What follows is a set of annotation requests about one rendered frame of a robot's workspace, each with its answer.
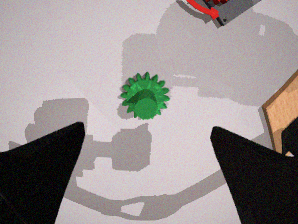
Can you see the red curved arrow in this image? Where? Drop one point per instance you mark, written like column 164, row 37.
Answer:
column 213, row 13

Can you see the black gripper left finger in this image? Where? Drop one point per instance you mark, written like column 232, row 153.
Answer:
column 34, row 177

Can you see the green gear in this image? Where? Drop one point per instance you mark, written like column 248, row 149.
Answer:
column 145, row 96

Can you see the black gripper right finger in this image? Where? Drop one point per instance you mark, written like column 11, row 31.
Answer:
column 261, row 181

